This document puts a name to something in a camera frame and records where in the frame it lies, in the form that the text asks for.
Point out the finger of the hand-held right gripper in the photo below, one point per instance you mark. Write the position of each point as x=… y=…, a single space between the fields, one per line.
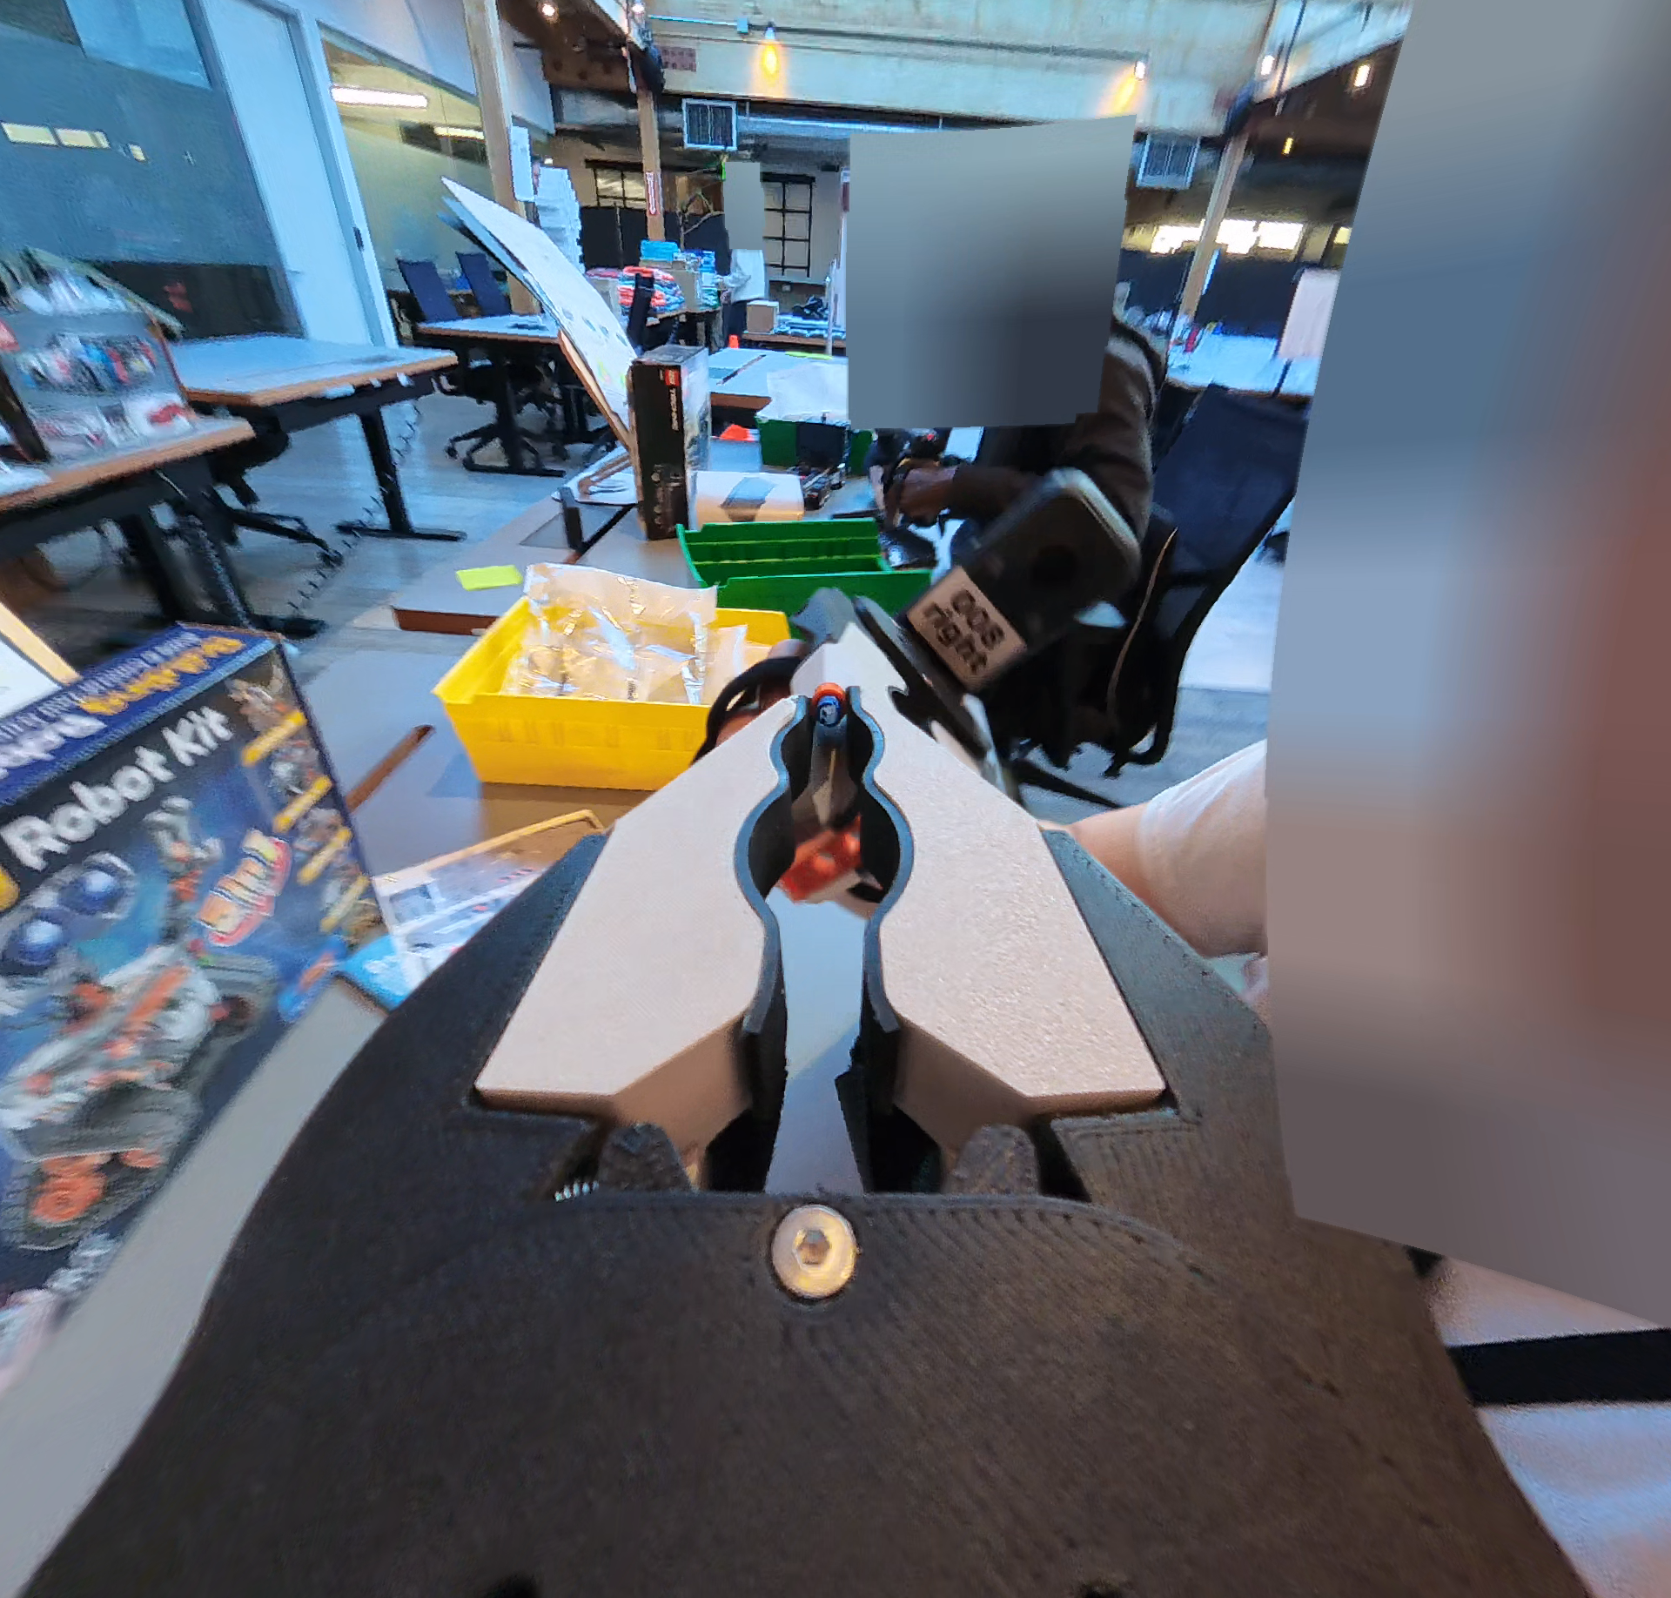
x=843 y=667

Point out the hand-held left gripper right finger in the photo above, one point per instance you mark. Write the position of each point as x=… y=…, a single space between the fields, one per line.
x=1006 y=945

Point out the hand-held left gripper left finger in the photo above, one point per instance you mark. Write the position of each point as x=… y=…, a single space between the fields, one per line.
x=627 y=945

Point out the blue axle with orange bushing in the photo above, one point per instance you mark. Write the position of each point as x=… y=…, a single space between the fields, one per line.
x=817 y=861

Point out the person's right forearm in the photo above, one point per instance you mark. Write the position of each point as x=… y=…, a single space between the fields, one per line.
x=1176 y=842

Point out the grey desk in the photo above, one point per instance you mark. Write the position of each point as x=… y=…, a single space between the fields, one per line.
x=378 y=701

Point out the brown-edged neighbouring desk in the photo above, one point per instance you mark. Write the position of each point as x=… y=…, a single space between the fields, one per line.
x=439 y=604

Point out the wooden-top desk with black legs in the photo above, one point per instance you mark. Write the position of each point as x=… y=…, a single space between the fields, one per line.
x=300 y=371

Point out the wooden-top side desk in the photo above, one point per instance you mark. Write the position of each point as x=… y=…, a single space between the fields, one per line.
x=118 y=462

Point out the green plastic bin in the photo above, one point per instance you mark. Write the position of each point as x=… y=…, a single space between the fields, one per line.
x=782 y=568

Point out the printed sticker sheet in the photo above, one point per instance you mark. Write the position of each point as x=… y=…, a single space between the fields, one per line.
x=485 y=880

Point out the black office chair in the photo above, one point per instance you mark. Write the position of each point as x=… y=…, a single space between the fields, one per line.
x=1213 y=513

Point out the black building model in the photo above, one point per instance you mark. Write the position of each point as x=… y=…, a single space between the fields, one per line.
x=826 y=486

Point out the white picture box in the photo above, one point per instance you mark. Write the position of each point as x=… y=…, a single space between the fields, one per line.
x=749 y=497

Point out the yellow plastic bin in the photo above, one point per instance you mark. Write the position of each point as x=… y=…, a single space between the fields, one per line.
x=574 y=737

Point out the clear plastic bags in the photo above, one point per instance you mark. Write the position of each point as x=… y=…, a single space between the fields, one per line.
x=615 y=638

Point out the blue instruction booklet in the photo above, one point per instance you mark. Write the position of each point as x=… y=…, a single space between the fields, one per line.
x=386 y=973

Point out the black product box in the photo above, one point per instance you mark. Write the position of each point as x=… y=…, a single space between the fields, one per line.
x=666 y=435

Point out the yellow sticky note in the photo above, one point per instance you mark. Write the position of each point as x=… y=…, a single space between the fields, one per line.
x=487 y=577

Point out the white tilted board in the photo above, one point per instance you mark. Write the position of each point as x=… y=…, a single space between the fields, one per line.
x=548 y=294

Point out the blue robot kit box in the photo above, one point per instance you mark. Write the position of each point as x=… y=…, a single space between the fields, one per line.
x=146 y=918

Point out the person's pale shirt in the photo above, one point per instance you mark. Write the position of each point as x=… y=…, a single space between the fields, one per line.
x=1567 y=1481

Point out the toy car box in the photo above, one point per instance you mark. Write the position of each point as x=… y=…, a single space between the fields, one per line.
x=90 y=379

